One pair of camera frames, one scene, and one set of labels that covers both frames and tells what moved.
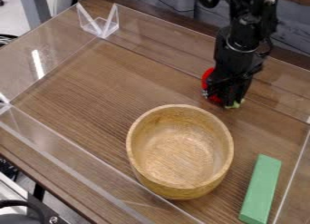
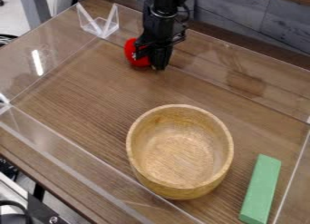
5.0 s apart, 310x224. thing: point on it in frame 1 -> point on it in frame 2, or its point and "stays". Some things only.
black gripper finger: x=234 y=89 -> x=160 y=56
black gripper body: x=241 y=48 -> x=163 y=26
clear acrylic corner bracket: x=99 y=26 stays
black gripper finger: x=217 y=87 -> x=144 y=51
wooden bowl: x=179 y=150 stays
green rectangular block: x=259 y=195 stays
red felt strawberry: x=214 y=99 -> x=139 y=62
